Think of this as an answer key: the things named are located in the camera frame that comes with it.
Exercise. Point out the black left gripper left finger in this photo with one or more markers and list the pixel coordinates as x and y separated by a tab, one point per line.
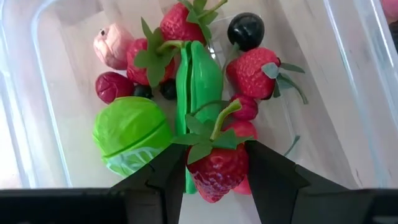
161	186

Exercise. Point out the clear plastic tupperware container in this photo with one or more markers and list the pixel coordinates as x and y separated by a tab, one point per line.
311	93

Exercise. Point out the green toy apple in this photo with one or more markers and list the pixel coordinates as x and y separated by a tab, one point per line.
130	130

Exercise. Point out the green toy pea pod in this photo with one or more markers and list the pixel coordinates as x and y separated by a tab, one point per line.
199	77

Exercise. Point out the dark red toy cherry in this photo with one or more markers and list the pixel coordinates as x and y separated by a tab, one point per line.
113	87

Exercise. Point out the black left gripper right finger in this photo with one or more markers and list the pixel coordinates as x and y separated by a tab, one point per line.
273	186

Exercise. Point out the pale pink toy peach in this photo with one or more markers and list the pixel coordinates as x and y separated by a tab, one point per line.
112	46

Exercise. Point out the red toy strawberry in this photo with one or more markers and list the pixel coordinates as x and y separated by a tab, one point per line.
135	71
250	74
182	25
217	171

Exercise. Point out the black toy cherry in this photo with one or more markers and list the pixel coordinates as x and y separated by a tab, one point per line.
245	31

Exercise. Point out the small dark toy blueberry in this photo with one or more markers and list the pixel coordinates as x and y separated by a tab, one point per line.
168	89
143	91

